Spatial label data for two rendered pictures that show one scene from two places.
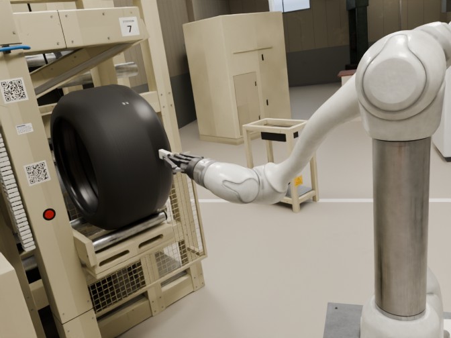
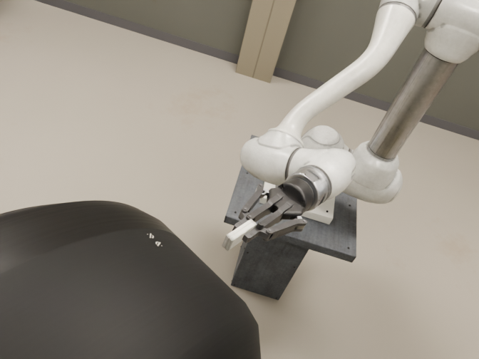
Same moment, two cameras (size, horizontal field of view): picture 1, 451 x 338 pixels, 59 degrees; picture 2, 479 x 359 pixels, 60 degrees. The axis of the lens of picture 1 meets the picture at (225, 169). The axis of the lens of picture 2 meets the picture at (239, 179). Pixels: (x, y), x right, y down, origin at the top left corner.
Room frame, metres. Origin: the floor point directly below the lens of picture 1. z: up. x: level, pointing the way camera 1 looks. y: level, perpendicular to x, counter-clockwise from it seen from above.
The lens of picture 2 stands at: (1.54, 0.61, 1.81)
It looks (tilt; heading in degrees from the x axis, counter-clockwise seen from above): 45 degrees down; 249
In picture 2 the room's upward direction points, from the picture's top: 18 degrees clockwise
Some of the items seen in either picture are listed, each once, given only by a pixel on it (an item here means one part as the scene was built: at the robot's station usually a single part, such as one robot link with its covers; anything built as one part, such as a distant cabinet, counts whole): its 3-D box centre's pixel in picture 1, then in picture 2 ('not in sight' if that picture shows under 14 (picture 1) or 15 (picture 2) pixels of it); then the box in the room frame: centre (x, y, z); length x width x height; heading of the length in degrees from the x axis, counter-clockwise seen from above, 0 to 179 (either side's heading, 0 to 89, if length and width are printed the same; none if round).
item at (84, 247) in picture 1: (72, 239); not in sight; (1.49, 0.65, 0.90); 0.40 x 0.03 x 0.10; 39
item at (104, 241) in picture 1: (129, 230); not in sight; (1.49, 0.42, 0.90); 0.35 x 0.05 x 0.05; 129
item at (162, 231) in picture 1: (131, 245); not in sight; (1.49, 0.43, 0.84); 0.36 x 0.09 x 0.06; 129
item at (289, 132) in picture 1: (280, 163); not in sight; (3.74, -0.54, 0.40); 0.60 x 0.35 x 0.80; 39
